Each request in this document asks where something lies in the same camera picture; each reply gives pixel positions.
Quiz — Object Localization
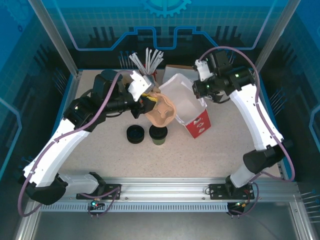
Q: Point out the brown pulp cup carrier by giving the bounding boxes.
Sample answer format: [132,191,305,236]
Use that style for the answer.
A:
[144,91,177,128]

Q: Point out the grey metal lower shelf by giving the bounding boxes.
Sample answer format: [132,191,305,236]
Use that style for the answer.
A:
[13,194,312,240]

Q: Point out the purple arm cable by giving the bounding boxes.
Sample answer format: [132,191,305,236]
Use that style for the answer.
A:
[198,45,296,218]
[19,69,123,219]

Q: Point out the brown cardboard napkin box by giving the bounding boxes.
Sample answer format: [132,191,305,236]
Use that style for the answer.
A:
[163,64,199,76]

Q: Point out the aluminium front rail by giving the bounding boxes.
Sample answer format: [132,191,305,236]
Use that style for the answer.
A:
[32,176,302,201]

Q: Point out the white paper napkins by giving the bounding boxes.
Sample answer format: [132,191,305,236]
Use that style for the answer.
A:
[164,66,195,85]

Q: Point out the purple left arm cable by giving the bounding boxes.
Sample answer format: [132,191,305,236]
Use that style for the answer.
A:
[19,69,123,219]

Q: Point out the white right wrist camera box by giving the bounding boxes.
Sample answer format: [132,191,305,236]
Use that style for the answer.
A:
[194,58,214,82]

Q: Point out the red white paper gift bag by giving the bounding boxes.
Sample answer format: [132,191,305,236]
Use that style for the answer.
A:
[158,73,212,139]

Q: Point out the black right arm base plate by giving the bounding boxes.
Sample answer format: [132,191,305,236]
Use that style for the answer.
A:
[208,183,255,200]

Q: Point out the aluminium frame post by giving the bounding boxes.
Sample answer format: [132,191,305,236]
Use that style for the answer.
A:
[250,0,301,78]
[27,0,84,77]

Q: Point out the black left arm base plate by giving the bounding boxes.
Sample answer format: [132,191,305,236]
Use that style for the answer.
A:
[76,183,123,200]

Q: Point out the slotted grey cable duct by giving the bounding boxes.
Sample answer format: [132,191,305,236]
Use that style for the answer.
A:
[39,202,230,213]

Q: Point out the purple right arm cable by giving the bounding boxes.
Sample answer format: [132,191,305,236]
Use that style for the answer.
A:
[198,45,296,218]

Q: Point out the stack of black cup lids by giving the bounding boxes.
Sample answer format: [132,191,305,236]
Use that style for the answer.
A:
[126,124,146,144]

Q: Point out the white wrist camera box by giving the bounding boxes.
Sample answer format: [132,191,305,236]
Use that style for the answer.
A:
[194,58,214,82]
[126,70,155,103]

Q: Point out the black cup lid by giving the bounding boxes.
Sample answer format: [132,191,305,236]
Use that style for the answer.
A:
[149,124,169,139]

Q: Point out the blue table side border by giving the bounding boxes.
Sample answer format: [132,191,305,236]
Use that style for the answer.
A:
[256,73,296,182]
[36,73,76,182]

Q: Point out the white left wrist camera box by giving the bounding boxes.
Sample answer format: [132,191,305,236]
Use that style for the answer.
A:
[126,70,155,103]

